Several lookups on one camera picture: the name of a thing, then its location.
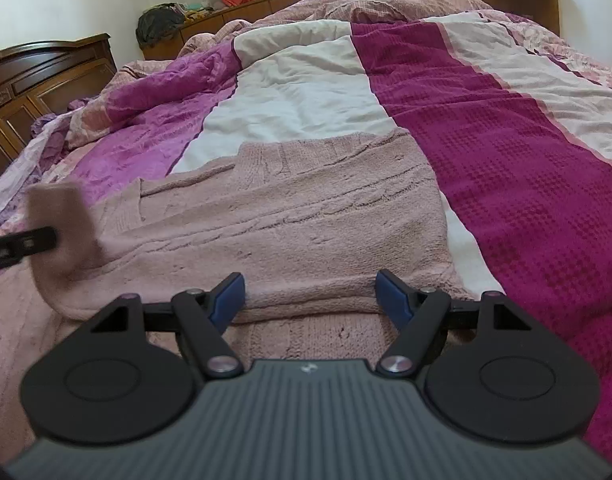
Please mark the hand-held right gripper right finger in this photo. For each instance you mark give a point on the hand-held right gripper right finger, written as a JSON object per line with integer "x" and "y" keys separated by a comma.
{"x": 393, "y": 300}

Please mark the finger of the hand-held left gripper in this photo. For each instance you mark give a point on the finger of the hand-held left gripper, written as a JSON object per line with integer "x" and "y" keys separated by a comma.
{"x": 33, "y": 244}

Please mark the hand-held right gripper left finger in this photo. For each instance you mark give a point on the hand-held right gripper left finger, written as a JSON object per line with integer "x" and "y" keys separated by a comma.
{"x": 229, "y": 297}

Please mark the pink knit sweater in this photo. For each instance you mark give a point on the pink knit sweater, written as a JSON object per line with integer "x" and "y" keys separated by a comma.
{"x": 286, "y": 240}

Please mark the lilac floral pillow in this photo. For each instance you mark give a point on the lilac floral pillow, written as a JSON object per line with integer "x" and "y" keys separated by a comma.
{"x": 21, "y": 165}

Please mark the dark wooden headboard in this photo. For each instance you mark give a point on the dark wooden headboard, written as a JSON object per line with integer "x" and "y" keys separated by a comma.
{"x": 31, "y": 85}

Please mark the magenta and white floral quilt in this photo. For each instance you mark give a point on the magenta and white floral quilt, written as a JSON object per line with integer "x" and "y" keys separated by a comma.
{"x": 485, "y": 160}

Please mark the dark bag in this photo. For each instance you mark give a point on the dark bag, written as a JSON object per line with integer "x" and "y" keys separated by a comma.
{"x": 158, "y": 25}

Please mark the wooden bedside cabinet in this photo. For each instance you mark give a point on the wooden bedside cabinet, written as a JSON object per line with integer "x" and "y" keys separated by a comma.
{"x": 515, "y": 0}

